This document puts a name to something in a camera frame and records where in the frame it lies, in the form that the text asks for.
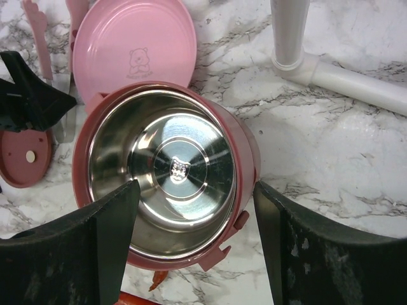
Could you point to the dark pink round lid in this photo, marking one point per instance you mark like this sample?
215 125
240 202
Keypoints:
25 157

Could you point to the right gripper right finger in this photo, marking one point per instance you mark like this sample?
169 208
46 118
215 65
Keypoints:
311 259

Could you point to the red sausage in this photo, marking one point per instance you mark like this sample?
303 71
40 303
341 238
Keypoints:
128 299

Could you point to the pink steel lunch pot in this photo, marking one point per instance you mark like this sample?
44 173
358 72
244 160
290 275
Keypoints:
195 163

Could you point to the pink food plate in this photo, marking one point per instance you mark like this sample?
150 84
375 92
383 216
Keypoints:
124 42

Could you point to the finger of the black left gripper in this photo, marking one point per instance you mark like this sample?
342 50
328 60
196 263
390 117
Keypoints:
29 103

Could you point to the white pipe frame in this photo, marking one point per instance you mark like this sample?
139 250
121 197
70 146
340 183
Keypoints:
292 63

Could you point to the red braised meat piece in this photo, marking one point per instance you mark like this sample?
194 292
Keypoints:
158 278

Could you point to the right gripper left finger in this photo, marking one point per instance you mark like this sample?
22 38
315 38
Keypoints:
78 258

